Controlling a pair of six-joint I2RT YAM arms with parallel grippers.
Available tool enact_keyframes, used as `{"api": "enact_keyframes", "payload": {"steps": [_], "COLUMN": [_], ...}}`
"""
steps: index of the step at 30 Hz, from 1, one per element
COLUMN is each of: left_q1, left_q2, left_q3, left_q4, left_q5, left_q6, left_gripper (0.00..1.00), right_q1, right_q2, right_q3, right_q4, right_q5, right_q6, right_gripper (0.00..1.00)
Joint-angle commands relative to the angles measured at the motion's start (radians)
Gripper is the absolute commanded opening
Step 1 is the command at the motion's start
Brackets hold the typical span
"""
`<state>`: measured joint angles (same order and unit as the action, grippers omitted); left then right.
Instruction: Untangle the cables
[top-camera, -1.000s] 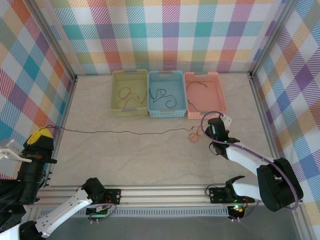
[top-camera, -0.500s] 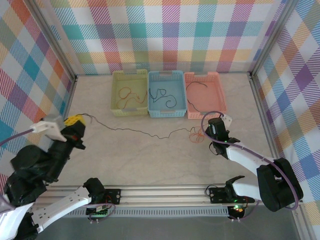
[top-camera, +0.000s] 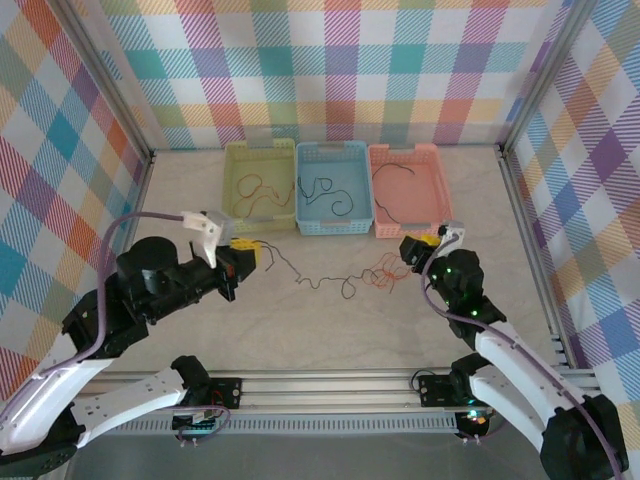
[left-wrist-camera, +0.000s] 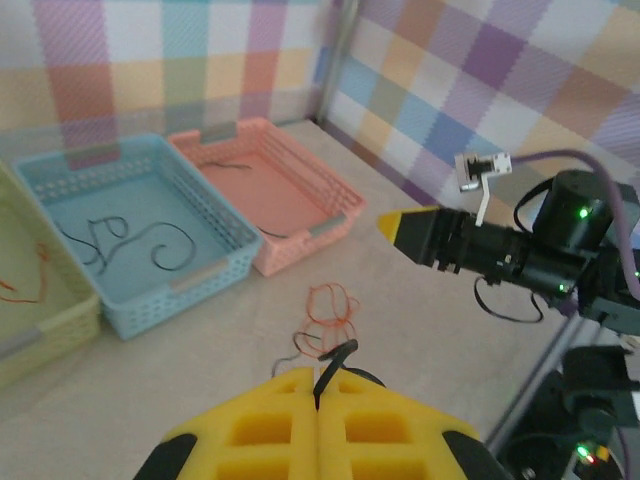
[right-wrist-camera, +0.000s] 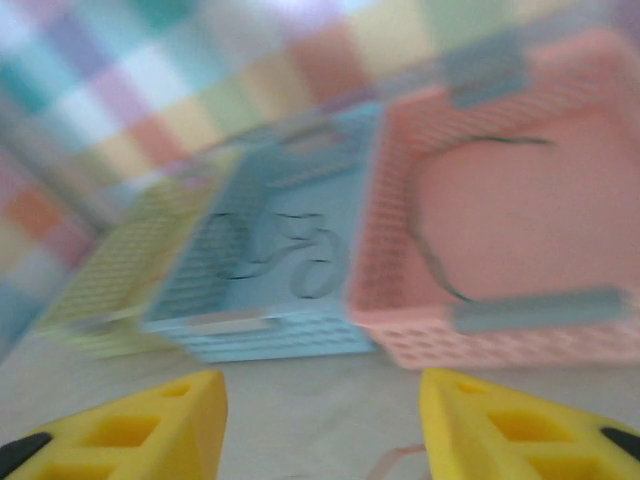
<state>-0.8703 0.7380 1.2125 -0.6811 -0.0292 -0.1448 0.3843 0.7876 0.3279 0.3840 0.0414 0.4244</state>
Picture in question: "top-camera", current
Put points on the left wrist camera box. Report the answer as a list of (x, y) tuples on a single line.
[(202, 225)]

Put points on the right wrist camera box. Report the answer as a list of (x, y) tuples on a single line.
[(452, 231)]

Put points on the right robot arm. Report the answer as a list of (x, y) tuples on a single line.
[(520, 360)]

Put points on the pink plastic basket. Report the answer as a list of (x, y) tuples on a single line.
[(425, 190)]

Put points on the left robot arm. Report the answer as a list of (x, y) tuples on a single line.
[(40, 390)]

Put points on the aluminium frame post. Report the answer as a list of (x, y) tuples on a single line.
[(109, 82), (542, 75)]

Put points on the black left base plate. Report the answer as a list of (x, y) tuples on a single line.
[(227, 392)]

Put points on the controller board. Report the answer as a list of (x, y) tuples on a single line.
[(475, 422), (197, 424)]

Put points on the left controller board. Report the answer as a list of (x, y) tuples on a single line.
[(197, 424)]

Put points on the blue plastic basket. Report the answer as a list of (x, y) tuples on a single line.
[(335, 165)]

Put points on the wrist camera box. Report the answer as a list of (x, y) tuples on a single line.
[(202, 225), (452, 231)]

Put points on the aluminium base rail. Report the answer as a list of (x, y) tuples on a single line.
[(325, 390)]

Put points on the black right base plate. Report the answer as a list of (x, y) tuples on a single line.
[(435, 390)]

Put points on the yellow-green plastic basket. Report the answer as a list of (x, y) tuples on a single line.
[(257, 160)]

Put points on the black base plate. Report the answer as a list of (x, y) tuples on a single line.
[(435, 390), (227, 392)]

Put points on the right controller board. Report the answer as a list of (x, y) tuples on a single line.
[(475, 422)]

